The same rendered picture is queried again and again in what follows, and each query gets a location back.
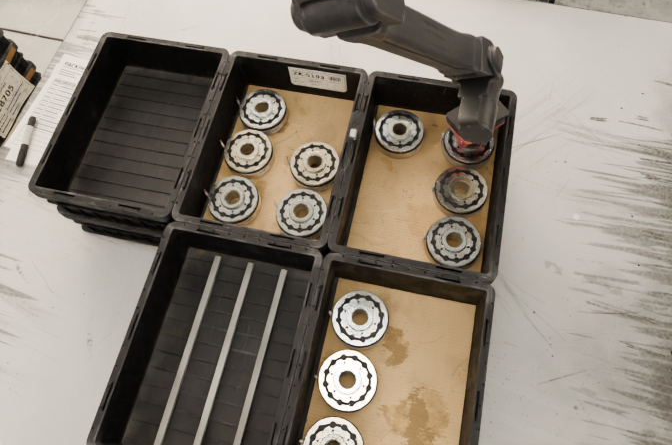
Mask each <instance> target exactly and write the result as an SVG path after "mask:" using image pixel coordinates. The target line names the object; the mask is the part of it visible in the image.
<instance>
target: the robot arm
mask: <svg viewBox="0 0 672 445"><path fill-rule="evenodd" d="M290 13H291V18H292V21H293V24H294V25H295V26H296V27H297V28H298V29H299V30H300V31H303V32H306V33H308V34H310V35H311V36H314V37H321V38H324V39H325V38H330V37H335V36H337V37H338V39H340V40H342V41H345V42H350V43H361V44H365V45H369V46H372V47H375V48H378V49H381V50H384V51H386V52H389V53H392V54H395V55H398V56H401V57H404V58H406V59H409V60H412V61H415V62H418V63H421V64H424V65H427V66H429V67H432V68H435V69H437V70H438V72H439V73H441V74H443V75H444V77H445V78H448V79H451V80H452V82H453V84H454V85H455V86H456V85H460V89H459V93H458V98H459V99H461V103H460V106H458V107H457V108H455V109H453V110H452V111H450V112H448V113H447V114H446V123H447V125H448V126H449V127H450V129H451V130H452V132H453V133H454V135H455V138H456V141H457V143H458V145H459V146H460V147H461V148H462V149H463V148H464V147H466V146H468V145H470V144H471V143H486V142H488V141H490V140H491V139H492V136H493V131H494V129H496V128H498V127H499V126H501V125H502V124H504V122H505V116H506V117H507V116H508V113H509V110H508V109H507V108H506V107H505V106H504V105H503V104H502V103H501V102H500V101H499V100H498V99H499V96H500V93H501V90H502V87H503V84H504V77H503V75H502V73H501V72H502V67H503V59H504V56H503V54H502V52H501V50H500V48H499V46H494V44H493V42H492V41H491V40H490V39H488V38H486V37H484V36H477V37H476V36H474V35H472V34H468V33H461V32H458V31H456V30H454V29H452V28H450V27H448V26H446V25H444V24H442V23H440V22H438V21H437V20H435V19H433V18H431V17H429V16H427V15H425V14H423V13H421V12H419V11H417V10H415V9H413V8H411V7H409V6H407V5H405V0H292V2H291V6H290ZM461 141H462V142H463V143H462V142H461Z"/></svg>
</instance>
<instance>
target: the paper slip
mask: <svg viewBox="0 0 672 445"><path fill-rule="evenodd" d="M15 52H16V49H15V48H14V47H13V46H11V49H10V51H9V53H8V55H7V57H6V59H5V61H4V62H5V63H4V64H3V66H2V68H1V69H0V136H2V137H3V138H5V137H6V135H7V133H8V131H9V130H10V128H11V126H12V124H13V122H14V120H15V118H16V116H17V114H18V112H19V110H20V108H21V106H22V105H23V103H24V101H25V100H26V98H27V97H28V95H29V94H30V93H31V91H32V90H33V89H34V87H35V86H34V85H33V84H31V83H30V82H29V81H30V79H31V78H32V76H33V74H34V73H35V70H34V69H33V68H32V67H31V69H30V71H29V72H28V74H27V75H26V77H25V78H24V77H23V76H21V75H20V74H19V73H18V72H17V71H16V70H15V69H14V68H13V67H12V66H11V65H10V62H11V60H12V58H13V56H14V54H15Z"/></svg>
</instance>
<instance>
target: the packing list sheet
mask: <svg viewBox="0 0 672 445"><path fill-rule="evenodd" d="M88 62H89V61H87V60H84V59H80V58H77V57H74V56H70V55H67V54H64V55H63V57H62V59H61V60H60V62H59V63H57V64H56V66H55V68H54V70H53V72H52V74H51V76H50V78H49V79H48V81H47V82H46V84H45V85H44V87H43V88H42V90H41V91H40V93H39V94H38V96H37V97H36V99H35V100H34V102H33V103H32V105H31V106H30V108H29V109H28V111H27V112H26V114H25V115H24V117H23V118H22V120H21V121H20V123H19V124H18V126H17V127H16V129H15V130H14V132H13V133H12V135H11V136H10V138H9V139H8V141H7V142H6V144H5V145H4V146H6V147H9V148H11V149H10V151H9V153H8V155H7V157H6V158H5V159H7V160H12V161H16V159H17V155H18V152H19V149H20V146H21V143H22V139H23V136H24V133H25V129H26V126H27V123H28V119H29V117H30V116H34V117H36V123H35V126H34V130H33V133H32V137H31V140H30V144H29V147H28V150H27V155H26V158H25V161H24V163H26V164H31V165H36V166H37V165H38V163H39V161H40V159H41V157H42V155H43V153H44V151H45V149H46V147H47V145H48V143H49V141H50V139H51V137H52V134H53V132H54V130H55V128H56V126H57V124H58V122H59V120H60V118H61V116H62V114H63V112H64V110H65V108H66V106H67V104H68V102H69V100H70V98H71V96H72V94H73V92H74V90H75V88H76V86H77V84H78V82H79V80H80V78H81V76H82V74H83V72H84V70H85V68H86V66H87V64H88Z"/></svg>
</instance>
